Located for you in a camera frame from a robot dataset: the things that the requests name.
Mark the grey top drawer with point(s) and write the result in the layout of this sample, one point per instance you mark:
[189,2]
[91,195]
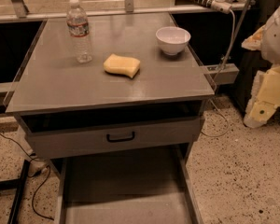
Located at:
[76,133]

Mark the metal rail frame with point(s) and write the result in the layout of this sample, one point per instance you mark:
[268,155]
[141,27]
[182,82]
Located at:
[115,6]

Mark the black drawer handle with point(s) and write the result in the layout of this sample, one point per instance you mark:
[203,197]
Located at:
[117,138]

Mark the white bowl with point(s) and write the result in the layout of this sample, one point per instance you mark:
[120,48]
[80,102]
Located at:
[172,40]

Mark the open grey middle drawer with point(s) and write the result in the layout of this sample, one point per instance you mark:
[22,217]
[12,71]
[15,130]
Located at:
[140,186]

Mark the grey drawer cabinet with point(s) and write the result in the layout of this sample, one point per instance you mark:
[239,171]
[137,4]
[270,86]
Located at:
[53,81]

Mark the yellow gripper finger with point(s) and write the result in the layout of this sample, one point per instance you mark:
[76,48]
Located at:
[254,41]
[265,97]

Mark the white emergency stop button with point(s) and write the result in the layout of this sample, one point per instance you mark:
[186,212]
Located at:
[221,6]

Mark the clear plastic water bottle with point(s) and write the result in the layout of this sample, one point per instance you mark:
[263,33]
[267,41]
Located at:
[79,30]

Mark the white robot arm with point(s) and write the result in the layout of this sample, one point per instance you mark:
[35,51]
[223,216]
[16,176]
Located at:
[270,45]

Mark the yellow sponge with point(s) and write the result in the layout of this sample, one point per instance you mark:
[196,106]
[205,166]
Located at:
[120,65]

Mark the black metal floor frame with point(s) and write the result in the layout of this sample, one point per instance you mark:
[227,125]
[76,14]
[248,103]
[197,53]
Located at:
[18,185]

